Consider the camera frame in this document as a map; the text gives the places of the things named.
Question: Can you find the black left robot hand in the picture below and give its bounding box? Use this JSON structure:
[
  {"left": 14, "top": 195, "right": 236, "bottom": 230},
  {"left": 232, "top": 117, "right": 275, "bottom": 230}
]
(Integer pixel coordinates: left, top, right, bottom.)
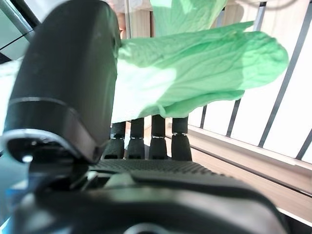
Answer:
[{"left": 2, "top": 0, "right": 290, "bottom": 234}]

